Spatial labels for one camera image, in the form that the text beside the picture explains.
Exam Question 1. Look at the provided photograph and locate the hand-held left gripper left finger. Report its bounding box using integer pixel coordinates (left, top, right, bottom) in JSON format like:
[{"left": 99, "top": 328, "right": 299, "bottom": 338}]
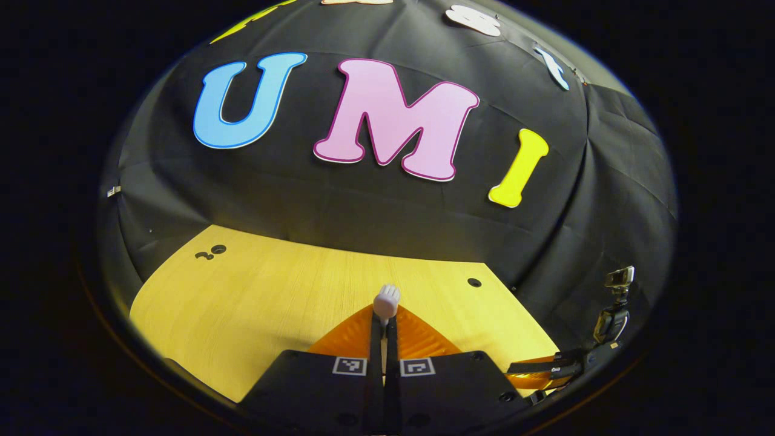
[{"left": 242, "top": 305, "right": 383, "bottom": 434}]

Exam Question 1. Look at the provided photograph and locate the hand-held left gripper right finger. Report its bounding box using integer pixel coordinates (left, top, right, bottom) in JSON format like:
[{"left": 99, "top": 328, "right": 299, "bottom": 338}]
[{"left": 385, "top": 305, "right": 531, "bottom": 434}]

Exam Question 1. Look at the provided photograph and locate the pale pink toothbrush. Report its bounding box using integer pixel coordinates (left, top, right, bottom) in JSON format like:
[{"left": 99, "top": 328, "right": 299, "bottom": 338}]
[{"left": 373, "top": 285, "right": 401, "bottom": 340}]

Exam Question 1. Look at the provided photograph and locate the wooden desktop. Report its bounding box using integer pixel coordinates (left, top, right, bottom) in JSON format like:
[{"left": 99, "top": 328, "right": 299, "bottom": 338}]
[{"left": 129, "top": 225, "right": 561, "bottom": 403}]

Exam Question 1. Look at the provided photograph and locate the black backdrop cloth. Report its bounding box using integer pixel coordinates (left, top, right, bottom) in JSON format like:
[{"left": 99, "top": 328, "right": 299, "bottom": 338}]
[{"left": 97, "top": 0, "right": 678, "bottom": 352}]

